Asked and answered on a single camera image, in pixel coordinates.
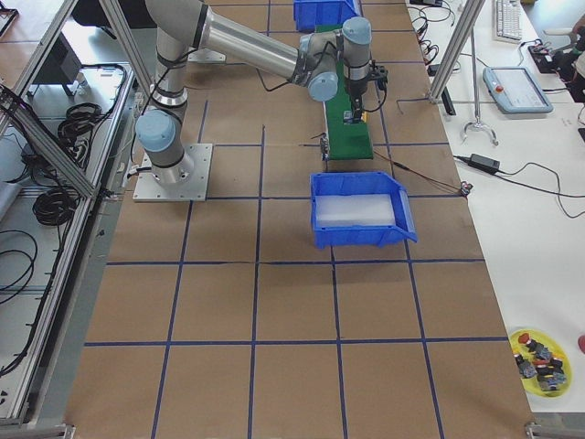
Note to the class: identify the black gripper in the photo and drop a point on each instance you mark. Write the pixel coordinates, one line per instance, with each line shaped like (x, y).
(356, 90)

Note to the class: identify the yellow mushroom push button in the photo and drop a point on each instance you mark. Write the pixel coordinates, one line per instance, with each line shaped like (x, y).
(351, 117)

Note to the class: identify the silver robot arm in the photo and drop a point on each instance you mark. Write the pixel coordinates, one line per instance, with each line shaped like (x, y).
(186, 26)

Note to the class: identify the green conveyor belt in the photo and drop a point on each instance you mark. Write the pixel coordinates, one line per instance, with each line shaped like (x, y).
(326, 53)

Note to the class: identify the blue left storage bin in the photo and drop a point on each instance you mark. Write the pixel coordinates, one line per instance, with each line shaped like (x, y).
(309, 14)

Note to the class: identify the blue storage bin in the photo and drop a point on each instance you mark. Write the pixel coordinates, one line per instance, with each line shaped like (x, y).
(362, 183)
(309, 14)

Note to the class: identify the blue right storage bin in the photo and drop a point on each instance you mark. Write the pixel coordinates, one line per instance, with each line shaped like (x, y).
(362, 183)

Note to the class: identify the white foam pad right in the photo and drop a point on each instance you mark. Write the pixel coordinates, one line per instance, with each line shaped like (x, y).
(354, 210)

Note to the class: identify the silver claw tool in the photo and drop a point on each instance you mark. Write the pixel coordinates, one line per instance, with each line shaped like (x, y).
(477, 125)

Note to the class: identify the black power adapter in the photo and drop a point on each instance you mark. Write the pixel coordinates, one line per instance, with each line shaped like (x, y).
(484, 163)

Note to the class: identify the teach pendant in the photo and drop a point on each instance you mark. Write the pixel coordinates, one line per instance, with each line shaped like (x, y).
(516, 91)

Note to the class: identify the white keyboard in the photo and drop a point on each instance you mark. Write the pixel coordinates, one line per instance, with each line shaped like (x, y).
(507, 21)

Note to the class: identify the yellow plate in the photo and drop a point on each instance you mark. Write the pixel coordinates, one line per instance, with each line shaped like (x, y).
(542, 364)

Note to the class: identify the aluminium profile post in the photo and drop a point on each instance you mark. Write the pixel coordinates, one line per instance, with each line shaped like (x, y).
(461, 32)

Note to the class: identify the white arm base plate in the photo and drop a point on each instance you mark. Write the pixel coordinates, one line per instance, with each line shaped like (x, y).
(206, 56)
(187, 181)

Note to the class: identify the aluminium frame rail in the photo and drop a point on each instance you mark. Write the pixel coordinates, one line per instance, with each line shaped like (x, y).
(24, 119)

